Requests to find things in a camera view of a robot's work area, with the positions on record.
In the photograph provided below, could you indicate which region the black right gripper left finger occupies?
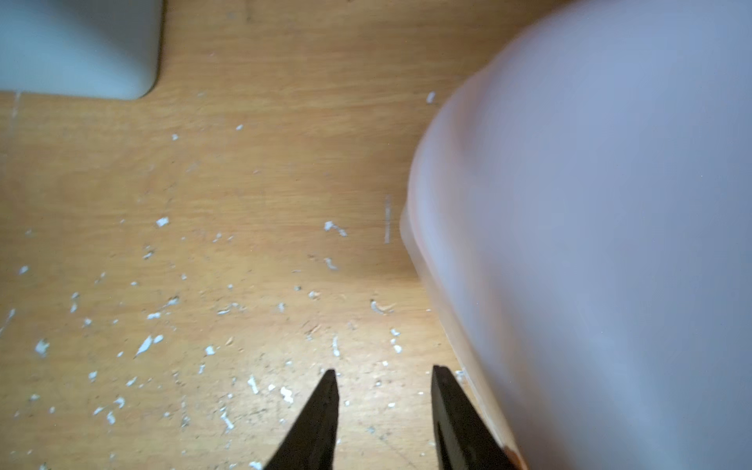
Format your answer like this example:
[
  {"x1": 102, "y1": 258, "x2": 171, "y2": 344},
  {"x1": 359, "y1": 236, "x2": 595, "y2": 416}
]
[{"x1": 264, "y1": 369, "x2": 340, "y2": 470}]

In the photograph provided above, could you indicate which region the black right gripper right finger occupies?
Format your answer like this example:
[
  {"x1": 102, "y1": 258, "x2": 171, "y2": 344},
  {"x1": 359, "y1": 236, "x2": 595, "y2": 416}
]
[{"x1": 431, "y1": 365, "x2": 517, "y2": 470}]

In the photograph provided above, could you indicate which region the white orange-trimmed medicine chest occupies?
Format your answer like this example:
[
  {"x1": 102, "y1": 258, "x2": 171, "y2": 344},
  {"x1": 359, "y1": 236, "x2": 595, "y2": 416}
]
[{"x1": 1, "y1": 0, "x2": 165, "y2": 100}]

